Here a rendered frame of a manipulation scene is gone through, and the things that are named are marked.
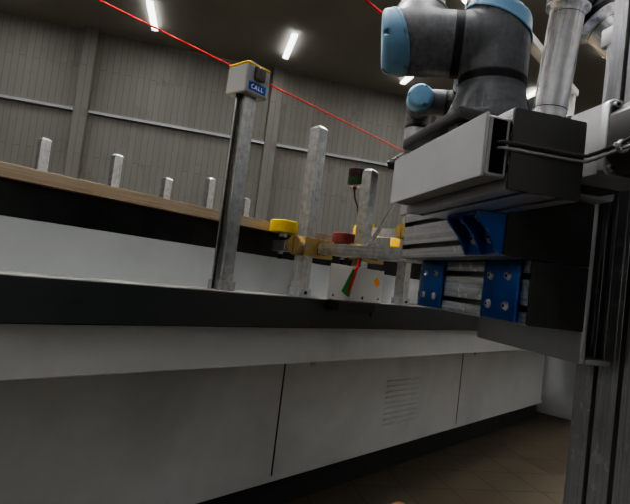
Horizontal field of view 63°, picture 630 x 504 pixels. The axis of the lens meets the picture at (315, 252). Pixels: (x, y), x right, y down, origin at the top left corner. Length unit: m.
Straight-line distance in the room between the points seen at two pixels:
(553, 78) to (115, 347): 1.09
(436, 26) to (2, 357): 0.91
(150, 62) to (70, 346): 12.44
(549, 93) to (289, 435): 1.24
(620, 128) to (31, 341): 0.92
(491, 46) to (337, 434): 1.42
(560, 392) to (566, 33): 3.08
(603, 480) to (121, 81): 12.85
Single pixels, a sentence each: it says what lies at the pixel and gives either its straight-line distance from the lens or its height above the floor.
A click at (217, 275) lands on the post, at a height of 0.73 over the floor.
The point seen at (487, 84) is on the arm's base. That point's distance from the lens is 0.94.
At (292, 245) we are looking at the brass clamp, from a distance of 1.34.
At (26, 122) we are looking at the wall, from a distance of 13.36.
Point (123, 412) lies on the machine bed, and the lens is 1.37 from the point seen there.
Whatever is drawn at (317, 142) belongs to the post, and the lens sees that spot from 1.40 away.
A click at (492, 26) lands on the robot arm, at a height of 1.21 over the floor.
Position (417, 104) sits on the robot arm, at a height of 1.28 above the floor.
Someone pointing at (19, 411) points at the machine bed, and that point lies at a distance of 1.27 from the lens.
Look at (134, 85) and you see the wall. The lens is 13.18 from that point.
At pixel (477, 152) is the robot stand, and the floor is 0.91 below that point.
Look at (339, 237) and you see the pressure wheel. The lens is 1.63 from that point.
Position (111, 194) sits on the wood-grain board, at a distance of 1.24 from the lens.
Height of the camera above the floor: 0.75
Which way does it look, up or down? 3 degrees up
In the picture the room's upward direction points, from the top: 7 degrees clockwise
